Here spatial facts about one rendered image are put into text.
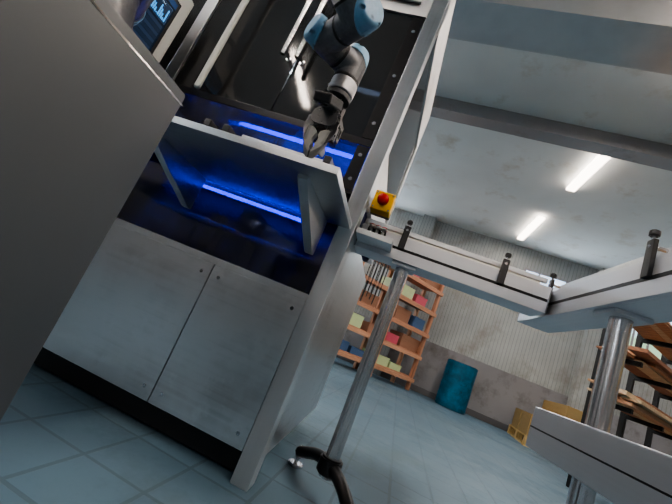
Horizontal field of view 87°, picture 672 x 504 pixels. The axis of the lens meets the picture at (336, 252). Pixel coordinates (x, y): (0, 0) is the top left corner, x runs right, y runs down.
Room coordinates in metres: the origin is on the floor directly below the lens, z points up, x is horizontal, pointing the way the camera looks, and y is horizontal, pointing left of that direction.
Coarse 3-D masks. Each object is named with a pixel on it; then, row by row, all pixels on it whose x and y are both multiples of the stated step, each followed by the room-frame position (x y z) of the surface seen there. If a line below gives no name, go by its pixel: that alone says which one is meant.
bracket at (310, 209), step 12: (300, 180) 0.87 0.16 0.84; (300, 192) 0.91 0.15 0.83; (312, 192) 0.93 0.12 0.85; (300, 204) 0.96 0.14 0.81; (312, 204) 0.97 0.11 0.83; (312, 216) 1.01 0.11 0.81; (324, 216) 1.13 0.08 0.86; (312, 228) 1.06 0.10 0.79; (324, 228) 1.18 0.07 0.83; (312, 240) 1.11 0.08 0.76; (312, 252) 1.17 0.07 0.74
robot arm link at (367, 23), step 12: (336, 0) 0.67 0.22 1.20; (348, 0) 0.66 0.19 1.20; (360, 0) 0.65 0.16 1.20; (372, 0) 0.66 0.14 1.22; (348, 12) 0.68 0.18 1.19; (360, 12) 0.66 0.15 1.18; (372, 12) 0.66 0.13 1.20; (336, 24) 0.72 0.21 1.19; (348, 24) 0.70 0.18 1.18; (360, 24) 0.68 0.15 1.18; (372, 24) 0.68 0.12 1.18; (336, 36) 0.74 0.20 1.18; (348, 36) 0.73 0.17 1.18; (360, 36) 0.72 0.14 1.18
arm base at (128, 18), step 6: (108, 0) 0.43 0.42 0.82; (114, 0) 0.44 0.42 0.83; (120, 0) 0.45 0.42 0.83; (126, 0) 0.46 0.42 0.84; (132, 0) 0.47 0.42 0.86; (138, 0) 0.48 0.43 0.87; (114, 6) 0.44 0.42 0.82; (120, 6) 0.45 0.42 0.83; (126, 6) 0.46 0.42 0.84; (132, 6) 0.47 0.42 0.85; (138, 6) 0.50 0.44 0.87; (120, 12) 0.45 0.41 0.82; (126, 12) 0.46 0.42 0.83; (132, 12) 0.47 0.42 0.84; (126, 18) 0.46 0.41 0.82; (132, 18) 0.48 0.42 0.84; (132, 24) 0.50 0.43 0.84
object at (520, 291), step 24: (408, 240) 1.23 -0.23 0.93; (432, 240) 1.24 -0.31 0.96; (408, 264) 1.23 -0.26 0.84; (432, 264) 1.21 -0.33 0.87; (456, 264) 1.19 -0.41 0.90; (480, 264) 1.18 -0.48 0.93; (504, 264) 1.15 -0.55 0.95; (456, 288) 1.28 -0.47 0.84; (480, 288) 1.17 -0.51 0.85; (504, 288) 1.16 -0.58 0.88; (528, 288) 1.14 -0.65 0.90; (528, 312) 1.20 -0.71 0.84
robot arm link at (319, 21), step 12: (312, 24) 0.77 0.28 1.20; (324, 24) 0.76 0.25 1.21; (312, 36) 0.78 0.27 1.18; (324, 36) 0.77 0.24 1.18; (312, 48) 0.81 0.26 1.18; (324, 48) 0.79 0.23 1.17; (336, 48) 0.78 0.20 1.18; (348, 48) 0.81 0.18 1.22; (324, 60) 0.85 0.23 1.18; (336, 60) 0.82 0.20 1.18
